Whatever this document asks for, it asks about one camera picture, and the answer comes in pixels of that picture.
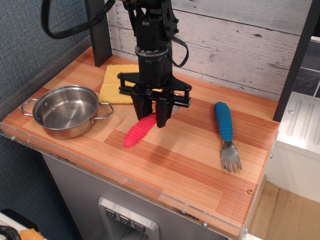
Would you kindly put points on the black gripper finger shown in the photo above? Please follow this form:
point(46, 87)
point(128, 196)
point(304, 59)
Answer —
point(142, 105)
point(163, 109)

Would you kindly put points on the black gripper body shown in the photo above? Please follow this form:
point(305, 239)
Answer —
point(155, 78)

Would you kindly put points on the red handled metal spoon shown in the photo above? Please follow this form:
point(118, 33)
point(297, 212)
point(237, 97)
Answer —
point(140, 129)

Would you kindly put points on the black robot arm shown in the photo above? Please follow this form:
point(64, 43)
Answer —
point(154, 26)

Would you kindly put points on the yellow folded cloth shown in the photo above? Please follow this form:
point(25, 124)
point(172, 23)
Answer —
point(109, 92)

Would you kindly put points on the stainless steel pot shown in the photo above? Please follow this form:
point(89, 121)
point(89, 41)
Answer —
point(66, 112)

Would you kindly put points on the grey toy cabinet front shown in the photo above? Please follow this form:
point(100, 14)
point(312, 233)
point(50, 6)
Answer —
point(81, 192)

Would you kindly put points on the silver dispenser button panel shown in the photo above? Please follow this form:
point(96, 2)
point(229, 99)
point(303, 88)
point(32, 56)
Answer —
point(122, 223)

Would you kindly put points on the white toy sink unit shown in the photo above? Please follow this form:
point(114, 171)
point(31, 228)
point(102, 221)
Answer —
point(294, 163)

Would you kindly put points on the orange object bottom left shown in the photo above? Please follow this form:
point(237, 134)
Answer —
point(30, 234)

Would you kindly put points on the dark left vertical post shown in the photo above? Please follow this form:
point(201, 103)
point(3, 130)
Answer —
point(99, 33)

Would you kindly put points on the dark vertical post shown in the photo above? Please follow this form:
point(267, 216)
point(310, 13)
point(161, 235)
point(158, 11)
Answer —
point(308, 29)
point(99, 33)

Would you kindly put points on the blue handled metal fork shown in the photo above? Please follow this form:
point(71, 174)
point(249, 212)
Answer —
point(229, 155)

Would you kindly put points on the dark right vertical post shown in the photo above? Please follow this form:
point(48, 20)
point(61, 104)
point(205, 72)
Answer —
point(308, 29)

